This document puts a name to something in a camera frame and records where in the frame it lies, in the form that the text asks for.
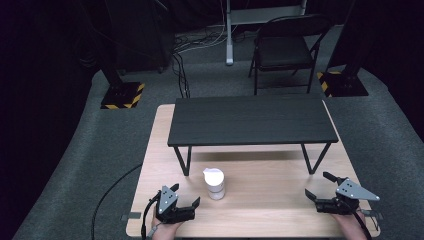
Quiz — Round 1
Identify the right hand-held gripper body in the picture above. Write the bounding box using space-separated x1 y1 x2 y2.
314 177 381 216

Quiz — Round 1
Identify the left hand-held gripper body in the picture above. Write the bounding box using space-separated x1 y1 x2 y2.
153 185 196 225

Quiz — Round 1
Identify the white cup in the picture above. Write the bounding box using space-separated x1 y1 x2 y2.
202 167 226 201

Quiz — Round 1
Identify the person's left hand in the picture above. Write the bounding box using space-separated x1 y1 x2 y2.
151 215 184 240

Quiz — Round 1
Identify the person's right hand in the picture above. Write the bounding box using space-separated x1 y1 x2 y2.
332 208 368 240

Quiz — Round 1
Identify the grey tape strip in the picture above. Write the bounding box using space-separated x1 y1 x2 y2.
120 211 142 222
360 208 384 221

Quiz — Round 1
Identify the black striped stand base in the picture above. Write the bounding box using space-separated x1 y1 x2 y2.
100 81 146 111
316 70 370 99

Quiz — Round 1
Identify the black low shelf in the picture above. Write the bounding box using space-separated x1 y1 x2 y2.
167 94 340 177

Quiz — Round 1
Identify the black folding chair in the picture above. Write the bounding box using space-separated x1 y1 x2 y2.
247 14 332 96

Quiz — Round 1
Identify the dark cabinet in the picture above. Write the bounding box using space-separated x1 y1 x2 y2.
105 0 176 74

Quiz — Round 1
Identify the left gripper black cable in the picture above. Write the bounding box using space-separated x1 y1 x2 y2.
140 192 162 240

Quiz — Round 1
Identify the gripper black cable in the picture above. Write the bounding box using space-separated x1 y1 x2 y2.
140 192 162 240
346 199 374 240

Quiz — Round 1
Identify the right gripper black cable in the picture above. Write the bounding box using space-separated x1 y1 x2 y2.
346 199 374 240

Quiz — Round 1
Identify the black floor cable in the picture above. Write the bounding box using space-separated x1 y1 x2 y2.
90 162 143 240

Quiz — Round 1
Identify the bundle of floor cables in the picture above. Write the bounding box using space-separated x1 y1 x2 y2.
170 23 231 99

